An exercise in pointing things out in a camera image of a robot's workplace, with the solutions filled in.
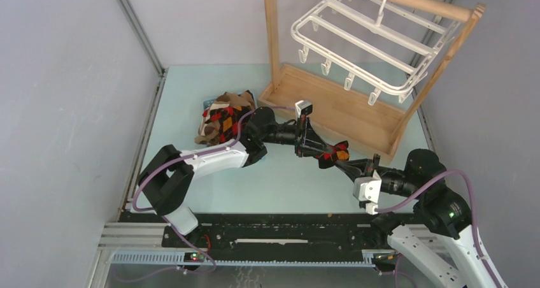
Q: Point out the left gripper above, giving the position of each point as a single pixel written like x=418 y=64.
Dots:
x=310 y=144

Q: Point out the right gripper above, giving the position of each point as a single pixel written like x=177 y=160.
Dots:
x=359 y=167

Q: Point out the red black argyle sock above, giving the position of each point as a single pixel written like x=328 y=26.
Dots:
x=335 y=153

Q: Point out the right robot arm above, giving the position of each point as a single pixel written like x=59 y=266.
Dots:
x=444 y=205

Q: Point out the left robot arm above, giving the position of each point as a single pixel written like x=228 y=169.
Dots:
x=164 y=183

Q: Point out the wooden hanger stand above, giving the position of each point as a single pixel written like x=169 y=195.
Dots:
x=346 y=114

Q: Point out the pile of socks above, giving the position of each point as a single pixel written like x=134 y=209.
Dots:
x=220 y=119

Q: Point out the white plastic clip hanger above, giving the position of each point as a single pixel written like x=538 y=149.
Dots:
x=387 y=45

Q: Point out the light blue perforated basket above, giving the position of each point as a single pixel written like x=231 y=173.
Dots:
x=255 y=151

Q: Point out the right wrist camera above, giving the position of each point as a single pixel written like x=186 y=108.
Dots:
x=367 y=190

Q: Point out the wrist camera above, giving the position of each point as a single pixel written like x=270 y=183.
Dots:
x=367 y=190
x=303 y=108

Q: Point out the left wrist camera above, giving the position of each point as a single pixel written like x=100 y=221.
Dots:
x=303 y=108

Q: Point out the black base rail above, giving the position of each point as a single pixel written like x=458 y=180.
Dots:
x=288 y=238

